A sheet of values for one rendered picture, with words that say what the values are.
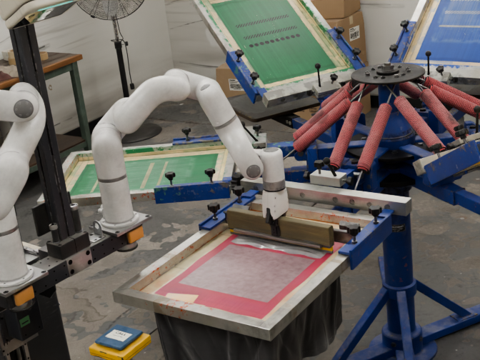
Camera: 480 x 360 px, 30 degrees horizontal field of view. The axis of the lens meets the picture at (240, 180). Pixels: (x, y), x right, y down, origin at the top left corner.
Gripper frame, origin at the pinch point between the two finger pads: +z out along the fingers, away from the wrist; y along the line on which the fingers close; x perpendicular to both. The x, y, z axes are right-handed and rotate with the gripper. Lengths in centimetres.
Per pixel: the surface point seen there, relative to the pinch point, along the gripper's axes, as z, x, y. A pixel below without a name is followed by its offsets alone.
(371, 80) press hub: -30, -2, -79
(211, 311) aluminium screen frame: 3, 8, 52
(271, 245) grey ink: 5.3, -1.4, 3.0
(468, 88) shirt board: 5, -3, -189
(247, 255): 6.0, -6.0, 11.3
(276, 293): 6.0, 16.8, 30.1
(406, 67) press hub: -30, 4, -99
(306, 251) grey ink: 5.0, 12.5, 3.2
